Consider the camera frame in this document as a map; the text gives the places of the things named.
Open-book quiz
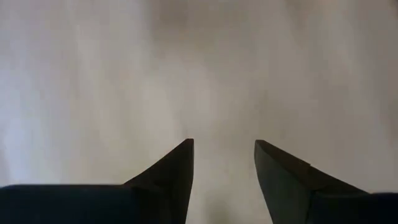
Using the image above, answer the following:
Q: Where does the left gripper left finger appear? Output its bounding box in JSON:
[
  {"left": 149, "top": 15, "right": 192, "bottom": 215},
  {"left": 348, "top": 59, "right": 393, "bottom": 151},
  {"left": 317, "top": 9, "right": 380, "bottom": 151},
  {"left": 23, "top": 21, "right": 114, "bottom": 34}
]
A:
[{"left": 124, "top": 138, "right": 195, "bottom": 224}]

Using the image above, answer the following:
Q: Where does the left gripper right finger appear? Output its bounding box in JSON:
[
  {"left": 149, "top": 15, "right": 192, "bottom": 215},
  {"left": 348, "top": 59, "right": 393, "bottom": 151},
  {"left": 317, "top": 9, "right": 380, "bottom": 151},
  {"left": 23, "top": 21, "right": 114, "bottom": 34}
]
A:
[{"left": 254, "top": 139, "right": 371, "bottom": 224}]

